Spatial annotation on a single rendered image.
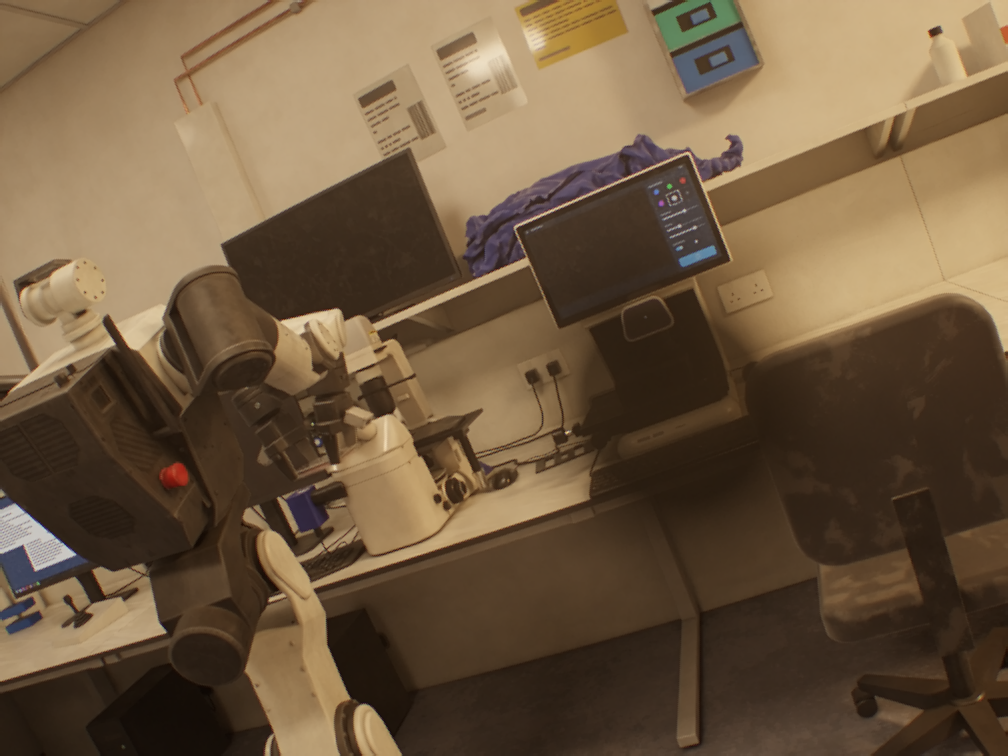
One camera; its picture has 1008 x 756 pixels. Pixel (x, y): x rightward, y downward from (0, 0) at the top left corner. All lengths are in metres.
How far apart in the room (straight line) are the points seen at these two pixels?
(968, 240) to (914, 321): 1.30
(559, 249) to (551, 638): 1.43
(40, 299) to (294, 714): 0.75
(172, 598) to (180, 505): 0.17
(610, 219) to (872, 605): 1.02
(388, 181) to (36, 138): 1.58
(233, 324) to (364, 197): 1.50
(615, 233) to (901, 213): 0.94
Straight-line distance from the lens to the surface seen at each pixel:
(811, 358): 1.33
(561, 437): 1.91
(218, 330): 1.10
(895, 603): 1.55
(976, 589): 1.55
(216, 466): 1.25
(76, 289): 1.22
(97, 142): 3.38
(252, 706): 3.52
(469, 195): 2.71
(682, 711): 2.27
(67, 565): 3.08
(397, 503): 1.94
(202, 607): 1.25
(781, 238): 2.50
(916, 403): 1.36
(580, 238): 1.98
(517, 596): 2.85
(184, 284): 1.15
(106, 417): 1.11
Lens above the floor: 1.24
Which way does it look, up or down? 7 degrees down
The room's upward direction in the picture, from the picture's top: 23 degrees counter-clockwise
